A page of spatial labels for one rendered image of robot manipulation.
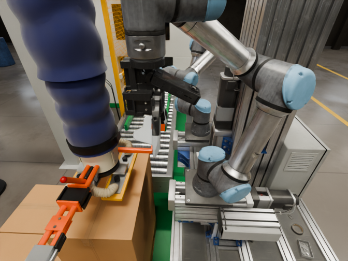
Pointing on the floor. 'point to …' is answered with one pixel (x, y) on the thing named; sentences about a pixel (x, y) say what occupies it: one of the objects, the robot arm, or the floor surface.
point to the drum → (5, 54)
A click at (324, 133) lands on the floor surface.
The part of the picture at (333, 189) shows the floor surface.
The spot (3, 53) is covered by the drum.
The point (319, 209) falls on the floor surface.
